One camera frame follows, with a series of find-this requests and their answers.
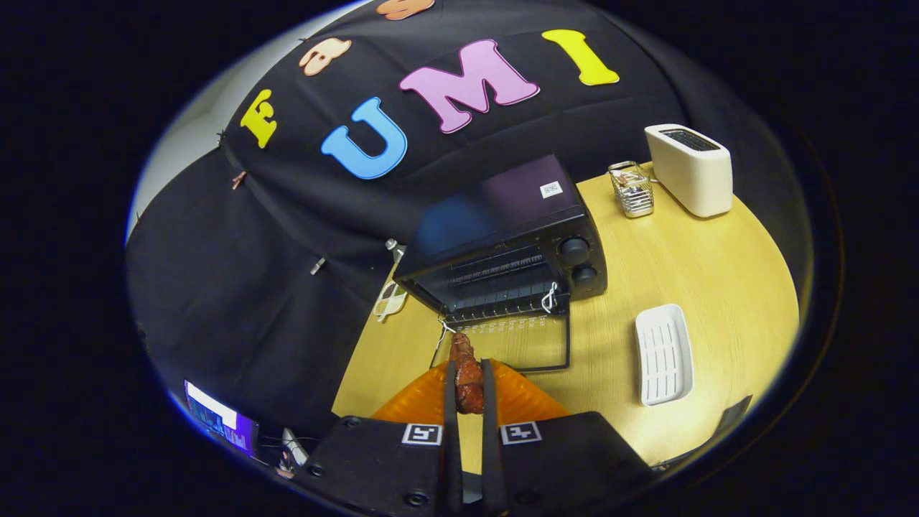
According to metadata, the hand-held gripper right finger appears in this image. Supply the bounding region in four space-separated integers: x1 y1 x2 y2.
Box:
480 358 658 517

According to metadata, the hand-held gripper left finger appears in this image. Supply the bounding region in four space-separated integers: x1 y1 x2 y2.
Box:
291 359 464 517

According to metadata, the brown cooked meat piece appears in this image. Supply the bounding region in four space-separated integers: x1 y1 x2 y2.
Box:
449 332 486 415

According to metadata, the black toaster oven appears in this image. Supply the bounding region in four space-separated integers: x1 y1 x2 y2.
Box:
393 154 608 374

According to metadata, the white bread toaster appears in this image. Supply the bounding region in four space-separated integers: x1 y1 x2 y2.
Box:
644 124 734 218

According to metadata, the white divided spice dish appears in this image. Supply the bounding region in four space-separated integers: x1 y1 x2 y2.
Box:
373 280 409 322

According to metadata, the white ribbed tray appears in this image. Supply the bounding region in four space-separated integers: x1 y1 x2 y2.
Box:
635 304 694 407

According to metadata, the computer monitor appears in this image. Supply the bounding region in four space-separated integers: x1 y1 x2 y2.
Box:
184 381 259 457

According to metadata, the black backdrop cloth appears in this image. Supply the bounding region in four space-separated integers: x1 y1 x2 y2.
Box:
126 0 719 446

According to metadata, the metal wire basket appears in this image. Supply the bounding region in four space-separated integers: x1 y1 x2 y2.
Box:
608 161 656 219

